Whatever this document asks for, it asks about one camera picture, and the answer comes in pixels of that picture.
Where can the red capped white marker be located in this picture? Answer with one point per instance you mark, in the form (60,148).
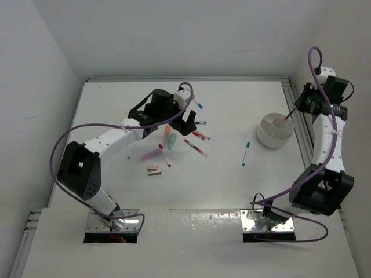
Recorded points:
(164,155)

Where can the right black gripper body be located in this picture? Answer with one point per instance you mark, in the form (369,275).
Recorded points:
(313,95)

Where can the red ballpoint pen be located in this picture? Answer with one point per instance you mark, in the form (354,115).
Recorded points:
(200,135)

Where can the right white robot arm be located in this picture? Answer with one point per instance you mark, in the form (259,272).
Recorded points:
(322,187)

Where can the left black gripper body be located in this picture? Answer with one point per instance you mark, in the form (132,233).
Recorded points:
(172,109)

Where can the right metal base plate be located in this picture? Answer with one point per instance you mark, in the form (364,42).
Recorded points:
(254,222)

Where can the purple highlighter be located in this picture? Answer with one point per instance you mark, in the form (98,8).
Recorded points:
(150,154)

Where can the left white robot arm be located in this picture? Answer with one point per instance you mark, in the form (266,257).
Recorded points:
(79,173)

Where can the red gel pen clear cap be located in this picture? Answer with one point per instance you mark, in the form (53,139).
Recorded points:
(289,114)

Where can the green highlighter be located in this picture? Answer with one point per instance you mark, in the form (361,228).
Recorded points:
(172,140)

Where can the orange highlighter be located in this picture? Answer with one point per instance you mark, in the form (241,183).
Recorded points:
(166,136)

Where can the white round divided organizer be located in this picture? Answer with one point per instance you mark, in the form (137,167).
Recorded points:
(274,131)

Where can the pink mini stapler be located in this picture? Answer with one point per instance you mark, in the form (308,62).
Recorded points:
(154,170)

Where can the blue ballpoint pen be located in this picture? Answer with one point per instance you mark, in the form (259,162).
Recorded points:
(200,123)

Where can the metal base plate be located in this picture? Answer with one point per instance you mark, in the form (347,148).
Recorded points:
(254,222)
(96,224)

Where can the blue capped white marker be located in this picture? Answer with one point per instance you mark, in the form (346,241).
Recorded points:
(197,103)

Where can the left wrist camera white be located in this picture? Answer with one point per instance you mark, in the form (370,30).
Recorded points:
(182,97)

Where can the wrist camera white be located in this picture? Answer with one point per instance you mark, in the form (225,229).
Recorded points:
(182,97)
(323,73)

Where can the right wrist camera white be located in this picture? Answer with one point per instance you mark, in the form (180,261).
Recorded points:
(323,73)

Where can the teal capped white marker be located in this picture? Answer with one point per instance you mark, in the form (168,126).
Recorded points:
(247,148)

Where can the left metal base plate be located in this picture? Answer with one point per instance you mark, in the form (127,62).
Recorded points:
(96,224)

